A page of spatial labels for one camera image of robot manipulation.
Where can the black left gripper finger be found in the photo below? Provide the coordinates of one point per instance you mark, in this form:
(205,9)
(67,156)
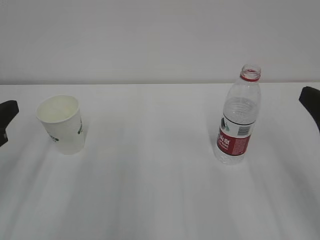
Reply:
(8,111)

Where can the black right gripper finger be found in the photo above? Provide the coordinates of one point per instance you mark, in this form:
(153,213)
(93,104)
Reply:
(310,99)

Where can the clear water bottle red label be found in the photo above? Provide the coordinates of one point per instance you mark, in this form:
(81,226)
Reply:
(240,112)

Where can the white paper cup green logo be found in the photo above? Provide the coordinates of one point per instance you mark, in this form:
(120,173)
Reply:
(61,118)

